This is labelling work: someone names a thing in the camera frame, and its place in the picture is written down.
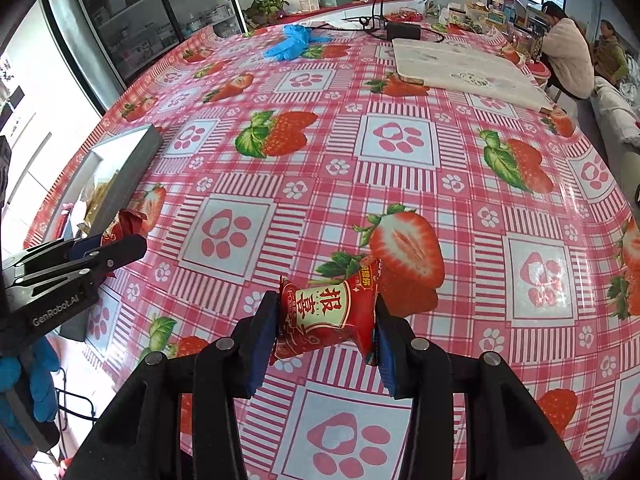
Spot person's left hand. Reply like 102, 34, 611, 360
0, 337, 61, 441

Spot strawberry printed tablecloth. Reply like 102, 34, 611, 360
22, 17, 640, 480

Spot black power adapter with cables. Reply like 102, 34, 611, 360
305, 15, 446, 43

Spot red snack packet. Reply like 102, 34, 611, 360
102, 209, 148, 248
270, 257, 383, 366

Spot white box with grey sides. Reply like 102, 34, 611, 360
42, 124, 165, 241

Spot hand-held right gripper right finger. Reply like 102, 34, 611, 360
374, 295, 586, 480

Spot blue nitrile gloves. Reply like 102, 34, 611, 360
263, 23, 331, 60

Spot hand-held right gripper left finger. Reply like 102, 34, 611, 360
62, 290, 281, 480

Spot white drawing board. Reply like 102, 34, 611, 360
391, 37, 553, 111

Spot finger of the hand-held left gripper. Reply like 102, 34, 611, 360
5, 236, 148, 290
2, 236, 103, 273

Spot glass door cabinet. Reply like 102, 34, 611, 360
67, 0, 246, 86

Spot clutter of food containers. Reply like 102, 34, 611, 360
430, 0, 546, 41

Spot green potted plant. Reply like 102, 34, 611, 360
242, 0, 290, 26

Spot yellow snack packet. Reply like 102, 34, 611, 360
82, 180, 121, 226

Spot grey sofa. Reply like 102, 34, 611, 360
590, 57, 640, 196

